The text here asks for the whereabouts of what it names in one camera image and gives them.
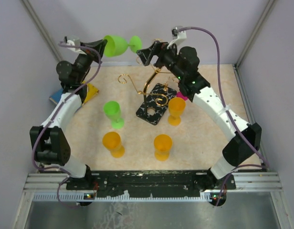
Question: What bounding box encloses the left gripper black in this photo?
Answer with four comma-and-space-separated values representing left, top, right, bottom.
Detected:
73, 39, 107, 83

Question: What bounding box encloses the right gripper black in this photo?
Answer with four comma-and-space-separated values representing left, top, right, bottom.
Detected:
136, 40, 184, 81

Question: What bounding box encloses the green wine glass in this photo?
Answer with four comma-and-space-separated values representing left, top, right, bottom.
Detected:
104, 35, 143, 57
103, 101, 124, 129

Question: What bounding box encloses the gold wine glass rack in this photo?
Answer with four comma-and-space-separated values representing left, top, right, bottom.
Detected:
117, 38, 180, 125

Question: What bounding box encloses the pink wine glass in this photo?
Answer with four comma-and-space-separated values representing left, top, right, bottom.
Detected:
176, 92, 188, 101

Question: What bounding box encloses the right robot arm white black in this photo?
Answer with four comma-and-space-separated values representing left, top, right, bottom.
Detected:
136, 41, 262, 189

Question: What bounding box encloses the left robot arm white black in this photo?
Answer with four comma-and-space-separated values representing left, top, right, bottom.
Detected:
30, 38, 107, 189

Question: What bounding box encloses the orange wine glass right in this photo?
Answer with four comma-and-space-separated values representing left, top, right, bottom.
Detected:
168, 97, 186, 126

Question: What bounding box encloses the orange wine glass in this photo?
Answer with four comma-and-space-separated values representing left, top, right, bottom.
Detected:
154, 134, 173, 161
168, 97, 186, 126
102, 132, 125, 158

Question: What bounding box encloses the orange wine glass front middle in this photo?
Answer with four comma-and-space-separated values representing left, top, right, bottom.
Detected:
154, 134, 173, 161

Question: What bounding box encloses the orange wine glass front left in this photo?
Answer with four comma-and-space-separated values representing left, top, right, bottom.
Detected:
102, 132, 125, 158

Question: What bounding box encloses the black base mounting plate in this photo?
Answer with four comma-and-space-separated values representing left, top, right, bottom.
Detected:
66, 170, 236, 198

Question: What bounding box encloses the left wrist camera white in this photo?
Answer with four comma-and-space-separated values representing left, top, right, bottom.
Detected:
64, 36, 81, 52

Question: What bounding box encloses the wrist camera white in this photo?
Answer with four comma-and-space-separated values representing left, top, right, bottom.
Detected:
64, 36, 81, 52
168, 26, 187, 49

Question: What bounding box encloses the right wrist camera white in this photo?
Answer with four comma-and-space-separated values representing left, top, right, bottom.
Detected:
168, 26, 187, 49

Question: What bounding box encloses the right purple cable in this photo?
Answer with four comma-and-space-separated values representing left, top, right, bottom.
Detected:
178, 26, 270, 207

